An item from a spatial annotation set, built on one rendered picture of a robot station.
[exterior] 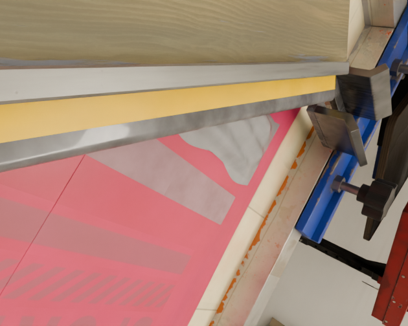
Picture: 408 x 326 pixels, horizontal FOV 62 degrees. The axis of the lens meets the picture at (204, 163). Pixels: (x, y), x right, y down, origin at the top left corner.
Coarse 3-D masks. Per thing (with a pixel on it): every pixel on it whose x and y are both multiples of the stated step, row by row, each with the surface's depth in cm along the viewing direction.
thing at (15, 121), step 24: (96, 96) 14; (120, 96) 15; (144, 96) 16; (168, 96) 17; (192, 96) 18; (216, 96) 20; (240, 96) 21; (264, 96) 23; (0, 120) 11; (24, 120) 12; (48, 120) 13; (72, 120) 13; (96, 120) 14; (120, 120) 15
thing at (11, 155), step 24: (288, 96) 26; (312, 96) 29; (144, 120) 16; (168, 120) 17; (192, 120) 18; (216, 120) 20; (0, 144) 12; (24, 144) 12; (48, 144) 13; (72, 144) 13; (96, 144) 14; (120, 144) 15; (0, 168) 12
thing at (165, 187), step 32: (288, 128) 36; (96, 160) 19; (128, 160) 21; (160, 160) 23; (192, 160) 26; (64, 192) 18; (96, 192) 20; (128, 192) 22; (160, 192) 24; (192, 192) 27; (224, 192) 31; (128, 224) 23; (160, 224) 25; (192, 224) 29; (224, 224) 33; (192, 256) 30; (192, 288) 32; (160, 320) 30
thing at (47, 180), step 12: (24, 168) 16; (36, 168) 17; (48, 168) 17; (60, 168) 18; (72, 168) 18; (0, 180) 16; (12, 180) 16; (24, 180) 17; (36, 180) 17; (48, 180) 18; (60, 180) 18; (36, 192) 17; (48, 192) 18; (60, 192) 18
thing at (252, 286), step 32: (384, 0) 38; (384, 32) 41; (352, 64) 41; (320, 160) 39; (288, 192) 39; (288, 224) 38; (256, 256) 38; (288, 256) 39; (256, 288) 37; (224, 320) 37; (256, 320) 38
